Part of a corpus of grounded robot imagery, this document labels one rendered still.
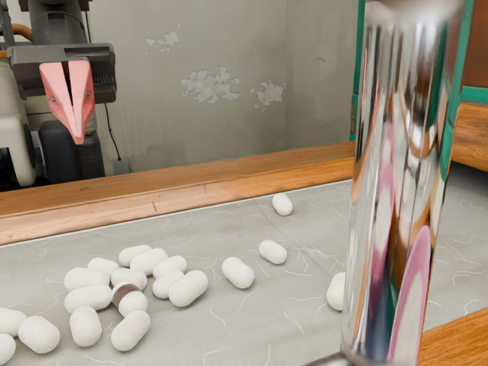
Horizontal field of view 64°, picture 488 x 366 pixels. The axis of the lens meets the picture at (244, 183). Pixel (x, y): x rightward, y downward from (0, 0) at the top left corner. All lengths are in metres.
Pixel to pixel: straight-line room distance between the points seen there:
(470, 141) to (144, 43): 2.04
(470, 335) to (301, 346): 0.11
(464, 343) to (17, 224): 0.43
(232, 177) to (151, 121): 1.91
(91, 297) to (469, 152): 0.44
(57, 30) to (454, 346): 0.45
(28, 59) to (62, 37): 0.05
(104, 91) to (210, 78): 2.02
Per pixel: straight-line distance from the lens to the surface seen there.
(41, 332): 0.32
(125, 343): 0.30
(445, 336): 0.29
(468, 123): 0.55
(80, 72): 0.44
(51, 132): 1.06
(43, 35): 0.49
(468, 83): 0.62
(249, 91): 2.59
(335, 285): 0.32
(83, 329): 0.31
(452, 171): 0.69
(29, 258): 0.46
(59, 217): 0.50
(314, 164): 0.59
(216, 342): 0.30
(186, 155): 2.52
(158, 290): 0.34
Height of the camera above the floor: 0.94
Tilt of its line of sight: 20 degrees down
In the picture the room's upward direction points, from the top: 2 degrees counter-clockwise
